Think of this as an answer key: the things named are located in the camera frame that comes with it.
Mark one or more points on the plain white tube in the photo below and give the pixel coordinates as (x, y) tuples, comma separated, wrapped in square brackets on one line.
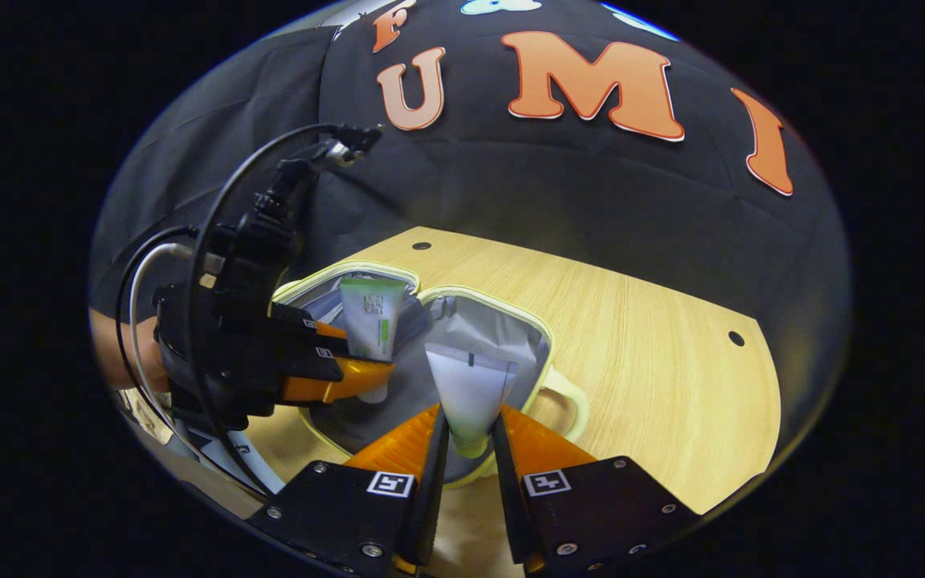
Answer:
[(470, 393)]

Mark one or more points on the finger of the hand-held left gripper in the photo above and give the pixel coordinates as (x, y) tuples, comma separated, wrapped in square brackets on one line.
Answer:
[(310, 331), (342, 377)]

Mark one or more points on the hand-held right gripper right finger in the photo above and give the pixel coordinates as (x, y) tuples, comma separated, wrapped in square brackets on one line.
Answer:
[(511, 498)]

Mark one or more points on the pale yellow-green suitcase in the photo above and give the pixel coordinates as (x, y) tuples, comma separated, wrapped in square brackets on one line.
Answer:
[(503, 329)]

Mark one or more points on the white tube with green label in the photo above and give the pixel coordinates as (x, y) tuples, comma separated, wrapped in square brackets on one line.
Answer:
[(372, 317)]

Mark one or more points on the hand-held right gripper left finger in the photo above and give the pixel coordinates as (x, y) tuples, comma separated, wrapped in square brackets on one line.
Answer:
[(430, 490)]

